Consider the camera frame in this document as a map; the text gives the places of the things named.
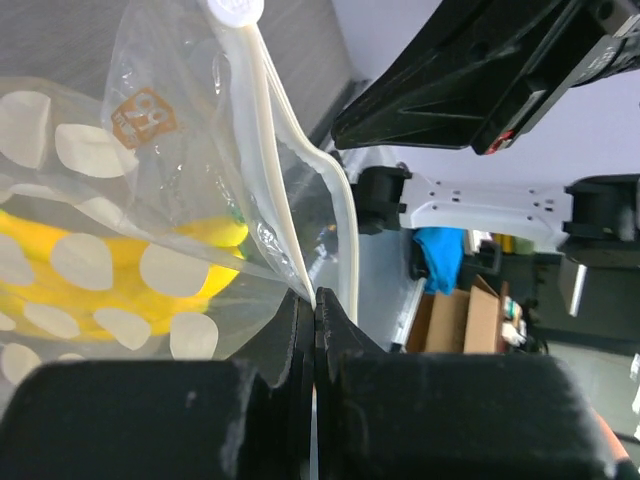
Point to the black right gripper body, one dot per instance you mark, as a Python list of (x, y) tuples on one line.
[(578, 43)]

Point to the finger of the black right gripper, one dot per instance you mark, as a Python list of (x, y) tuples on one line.
[(471, 77)]

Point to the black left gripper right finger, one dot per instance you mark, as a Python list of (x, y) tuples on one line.
[(447, 416)]

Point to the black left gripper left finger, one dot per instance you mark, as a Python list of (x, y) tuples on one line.
[(247, 417)]

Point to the yellow banana bunch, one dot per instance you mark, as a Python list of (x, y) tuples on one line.
[(54, 282)]

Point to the clear polka dot zip bag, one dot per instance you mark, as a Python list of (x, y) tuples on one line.
[(194, 147)]

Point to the cardboard box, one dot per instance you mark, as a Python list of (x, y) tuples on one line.
[(468, 322)]

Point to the blue cloth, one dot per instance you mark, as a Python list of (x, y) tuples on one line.
[(443, 251)]

